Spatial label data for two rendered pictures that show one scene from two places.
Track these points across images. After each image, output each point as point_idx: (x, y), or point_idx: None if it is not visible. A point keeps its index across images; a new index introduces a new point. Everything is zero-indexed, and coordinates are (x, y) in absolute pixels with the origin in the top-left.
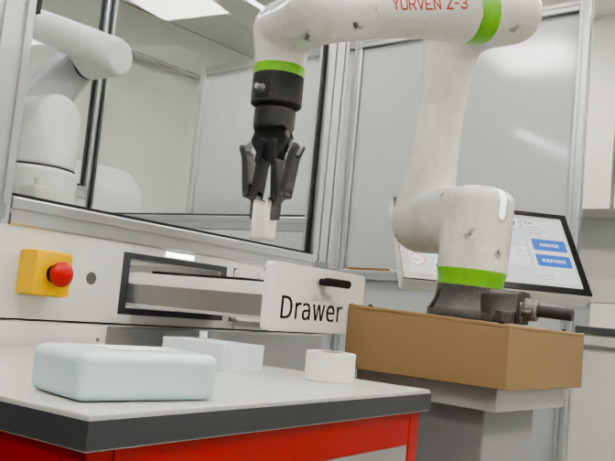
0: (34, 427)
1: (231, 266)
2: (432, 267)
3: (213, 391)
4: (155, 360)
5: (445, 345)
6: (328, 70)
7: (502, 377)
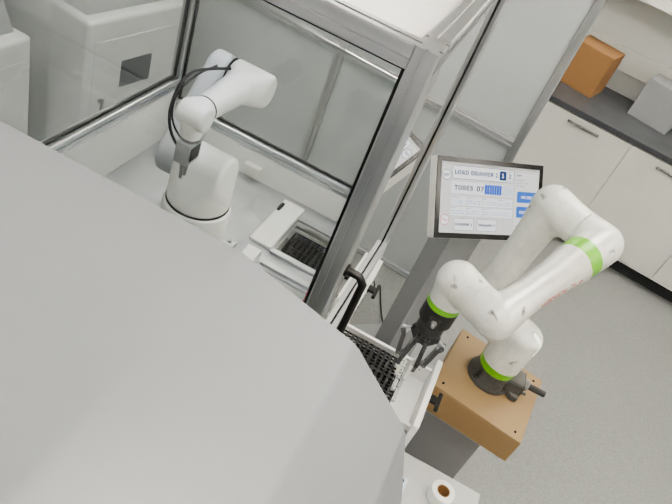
0: None
1: None
2: (452, 226)
3: None
4: None
5: (482, 430)
6: (439, 130)
7: (506, 457)
